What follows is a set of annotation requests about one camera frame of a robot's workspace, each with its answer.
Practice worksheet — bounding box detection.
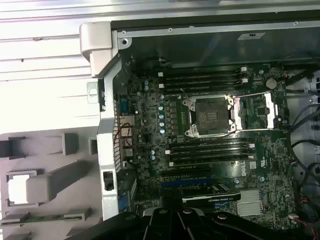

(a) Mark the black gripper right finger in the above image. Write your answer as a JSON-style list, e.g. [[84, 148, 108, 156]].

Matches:
[[174, 189, 287, 240]]

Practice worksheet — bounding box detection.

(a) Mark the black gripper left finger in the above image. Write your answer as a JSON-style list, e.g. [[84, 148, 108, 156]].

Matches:
[[66, 189, 180, 240]]

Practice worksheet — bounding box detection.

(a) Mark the metal socket cover frame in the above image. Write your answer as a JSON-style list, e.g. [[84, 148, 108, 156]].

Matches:
[[228, 91, 280, 131]]

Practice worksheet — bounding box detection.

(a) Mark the CPU socket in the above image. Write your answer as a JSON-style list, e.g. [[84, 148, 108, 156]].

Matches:
[[183, 94, 238, 138]]

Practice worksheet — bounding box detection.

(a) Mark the black graphics card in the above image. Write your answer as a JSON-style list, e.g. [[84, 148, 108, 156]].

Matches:
[[179, 182, 242, 211]]

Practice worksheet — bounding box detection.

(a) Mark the blue expansion slot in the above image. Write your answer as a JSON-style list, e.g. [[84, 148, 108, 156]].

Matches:
[[161, 183, 214, 191]]

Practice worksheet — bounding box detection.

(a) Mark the black expansion slot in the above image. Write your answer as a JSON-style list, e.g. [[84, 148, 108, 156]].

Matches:
[[161, 169, 213, 180]]

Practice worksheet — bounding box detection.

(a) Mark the silver finned chipset heatsink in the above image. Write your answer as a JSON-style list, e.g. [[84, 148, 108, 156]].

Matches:
[[235, 189, 263, 217]]

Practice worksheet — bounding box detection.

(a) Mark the green motherboard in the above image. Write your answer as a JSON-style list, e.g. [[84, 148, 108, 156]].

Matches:
[[116, 62, 301, 226]]

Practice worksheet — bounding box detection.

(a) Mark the silver rear port block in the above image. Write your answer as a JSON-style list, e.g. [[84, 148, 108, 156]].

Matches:
[[118, 114, 136, 161]]

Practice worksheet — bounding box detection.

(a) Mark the grey parts rack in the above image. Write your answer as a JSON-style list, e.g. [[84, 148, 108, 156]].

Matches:
[[0, 132, 101, 240]]

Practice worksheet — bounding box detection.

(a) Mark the green RAM stick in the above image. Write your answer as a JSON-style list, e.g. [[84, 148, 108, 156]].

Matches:
[[0, 212, 85, 225]]

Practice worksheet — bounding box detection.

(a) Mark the blue serial port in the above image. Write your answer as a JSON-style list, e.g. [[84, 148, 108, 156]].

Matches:
[[119, 97, 131, 113]]

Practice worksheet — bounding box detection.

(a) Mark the round coin battery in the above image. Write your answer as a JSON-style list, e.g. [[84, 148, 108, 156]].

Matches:
[[264, 77, 278, 90]]

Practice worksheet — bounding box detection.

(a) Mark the open black PC case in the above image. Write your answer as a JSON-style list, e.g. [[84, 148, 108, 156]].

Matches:
[[79, 13, 320, 240]]

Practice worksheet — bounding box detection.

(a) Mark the thick black cable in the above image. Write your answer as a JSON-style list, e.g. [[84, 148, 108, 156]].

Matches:
[[284, 67, 320, 90]]

